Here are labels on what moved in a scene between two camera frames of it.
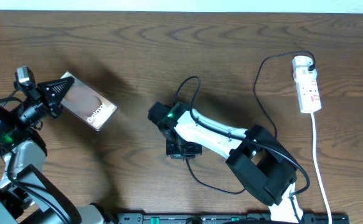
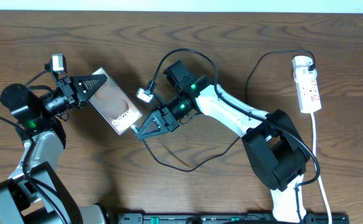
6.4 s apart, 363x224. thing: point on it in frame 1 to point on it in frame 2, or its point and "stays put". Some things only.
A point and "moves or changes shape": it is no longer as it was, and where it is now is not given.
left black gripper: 47,100 to 71,92
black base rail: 226,218 stays put
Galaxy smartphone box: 88,104 moves or changes shape
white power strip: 308,93 stays put
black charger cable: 295,161 moves or changes shape
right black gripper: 195,150 to 164,120
